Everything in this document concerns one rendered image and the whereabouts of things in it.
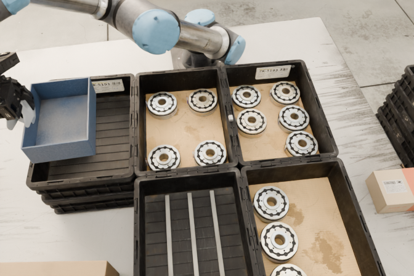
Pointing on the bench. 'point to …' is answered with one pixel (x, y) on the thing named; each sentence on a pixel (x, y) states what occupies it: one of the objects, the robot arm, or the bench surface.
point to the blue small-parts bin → (61, 121)
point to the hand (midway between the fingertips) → (29, 117)
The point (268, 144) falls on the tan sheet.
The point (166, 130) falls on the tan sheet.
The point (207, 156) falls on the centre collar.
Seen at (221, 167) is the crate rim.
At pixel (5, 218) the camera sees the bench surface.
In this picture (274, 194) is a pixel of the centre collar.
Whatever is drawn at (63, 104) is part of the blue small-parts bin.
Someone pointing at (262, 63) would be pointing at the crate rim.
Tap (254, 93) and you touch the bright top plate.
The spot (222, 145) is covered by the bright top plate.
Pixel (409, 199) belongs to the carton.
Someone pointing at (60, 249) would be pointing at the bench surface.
